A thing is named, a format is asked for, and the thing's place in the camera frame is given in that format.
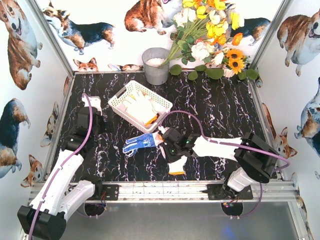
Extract white glove orange cuff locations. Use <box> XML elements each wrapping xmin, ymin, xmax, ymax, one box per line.
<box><xmin>160</xmin><ymin>143</ymin><xmax>188</xmax><ymax>175</ymax></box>

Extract blue dotted white glove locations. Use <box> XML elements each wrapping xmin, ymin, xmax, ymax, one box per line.
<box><xmin>122</xmin><ymin>132</ymin><xmax>164</xmax><ymax>157</ymax></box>

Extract yellow dotted white glove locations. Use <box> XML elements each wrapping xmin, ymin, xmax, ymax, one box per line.
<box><xmin>122</xmin><ymin>91</ymin><xmax>159</xmax><ymax>126</ymax></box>

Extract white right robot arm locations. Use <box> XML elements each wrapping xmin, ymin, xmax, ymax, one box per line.
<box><xmin>158</xmin><ymin>126</ymin><xmax>277</xmax><ymax>192</ymax></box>

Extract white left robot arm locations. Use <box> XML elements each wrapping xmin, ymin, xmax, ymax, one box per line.
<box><xmin>17</xmin><ymin>93</ymin><xmax>113</xmax><ymax>240</ymax></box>

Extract white perforated storage basket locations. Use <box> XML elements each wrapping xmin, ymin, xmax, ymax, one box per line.
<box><xmin>108</xmin><ymin>80</ymin><xmax>173</xmax><ymax>133</ymax></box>

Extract grey metal bucket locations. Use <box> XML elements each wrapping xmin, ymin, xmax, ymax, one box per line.
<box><xmin>141</xmin><ymin>47</ymin><xmax>170</xmax><ymax>86</ymax></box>

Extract artificial flower bouquet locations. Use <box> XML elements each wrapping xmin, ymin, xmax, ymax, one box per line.
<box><xmin>160</xmin><ymin>0</ymin><xmax>266</xmax><ymax>81</ymax></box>

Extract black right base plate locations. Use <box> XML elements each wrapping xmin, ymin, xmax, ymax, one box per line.
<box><xmin>200</xmin><ymin>184</ymin><xmax>254</xmax><ymax>200</ymax></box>

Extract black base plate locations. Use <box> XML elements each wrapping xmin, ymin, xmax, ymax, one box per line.
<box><xmin>200</xmin><ymin>184</ymin><xmax>254</xmax><ymax>200</ymax></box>
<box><xmin>93</xmin><ymin>184</ymin><xmax>120</xmax><ymax>201</ymax></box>

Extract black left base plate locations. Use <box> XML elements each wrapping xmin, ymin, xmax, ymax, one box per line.
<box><xmin>93</xmin><ymin>184</ymin><xmax>120</xmax><ymax>201</ymax></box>

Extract aluminium front rail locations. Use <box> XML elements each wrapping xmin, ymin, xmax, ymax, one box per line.
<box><xmin>102</xmin><ymin>179</ymin><xmax>299</xmax><ymax>203</ymax></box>

